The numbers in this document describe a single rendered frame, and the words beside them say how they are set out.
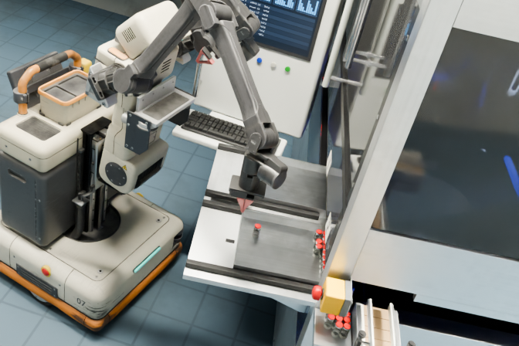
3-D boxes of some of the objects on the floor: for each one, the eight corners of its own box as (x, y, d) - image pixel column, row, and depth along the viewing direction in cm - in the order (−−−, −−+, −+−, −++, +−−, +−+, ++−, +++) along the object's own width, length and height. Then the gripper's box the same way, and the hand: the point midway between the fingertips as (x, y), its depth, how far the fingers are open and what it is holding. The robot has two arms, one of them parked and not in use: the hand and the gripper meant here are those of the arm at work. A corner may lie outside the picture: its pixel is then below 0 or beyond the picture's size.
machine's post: (276, 448, 240) (505, -128, 120) (274, 463, 236) (513, -121, 115) (259, 444, 240) (473, -136, 120) (257, 459, 235) (478, -130, 115)
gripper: (270, 166, 177) (260, 208, 186) (235, 158, 177) (226, 200, 185) (268, 180, 171) (258, 222, 180) (232, 172, 171) (223, 215, 180)
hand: (242, 208), depth 182 cm, fingers closed
